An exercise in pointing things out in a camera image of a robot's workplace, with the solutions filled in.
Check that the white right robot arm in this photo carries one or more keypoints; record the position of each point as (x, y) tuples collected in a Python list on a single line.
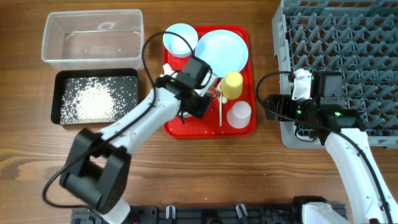
[(344, 136)]

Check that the white plastic spoon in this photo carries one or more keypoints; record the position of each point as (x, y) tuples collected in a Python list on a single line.
[(222, 99)]

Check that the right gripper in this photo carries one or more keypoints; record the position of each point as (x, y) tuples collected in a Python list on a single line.
[(285, 100)]

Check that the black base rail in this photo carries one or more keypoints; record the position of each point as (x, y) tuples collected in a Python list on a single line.
[(282, 213)]

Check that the white plastic fork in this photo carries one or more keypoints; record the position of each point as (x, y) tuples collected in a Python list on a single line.
[(220, 104)]

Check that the clear plastic bin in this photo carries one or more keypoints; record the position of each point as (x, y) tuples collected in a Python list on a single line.
[(81, 40)]

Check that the clear plastic wrapper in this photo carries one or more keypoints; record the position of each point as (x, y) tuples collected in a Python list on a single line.
[(213, 92)]

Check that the grey dishwasher rack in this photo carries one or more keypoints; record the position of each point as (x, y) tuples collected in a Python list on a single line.
[(357, 39)]

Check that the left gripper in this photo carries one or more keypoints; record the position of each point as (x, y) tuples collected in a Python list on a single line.
[(199, 112)]

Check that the black tray with rice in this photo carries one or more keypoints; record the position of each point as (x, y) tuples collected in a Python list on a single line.
[(93, 96)]

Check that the light blue small bowl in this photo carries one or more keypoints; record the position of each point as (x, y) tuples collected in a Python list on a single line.
[(175, 45)]

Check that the red plastic tray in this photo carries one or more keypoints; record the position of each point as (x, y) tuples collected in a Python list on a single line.
[(208, 126)]

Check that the light blue plate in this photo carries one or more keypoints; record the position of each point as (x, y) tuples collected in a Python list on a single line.
[(223, 50)]

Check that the white tissue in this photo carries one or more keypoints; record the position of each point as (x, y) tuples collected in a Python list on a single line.
[(167, 69)]

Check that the yellow plastic cup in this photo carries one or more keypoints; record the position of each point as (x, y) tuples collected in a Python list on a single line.
[(232, 85)]

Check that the white plastic cup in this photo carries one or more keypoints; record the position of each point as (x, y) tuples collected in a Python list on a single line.
[(239, 115)]

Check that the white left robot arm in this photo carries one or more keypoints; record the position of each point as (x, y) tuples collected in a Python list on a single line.
[(97, 166)]

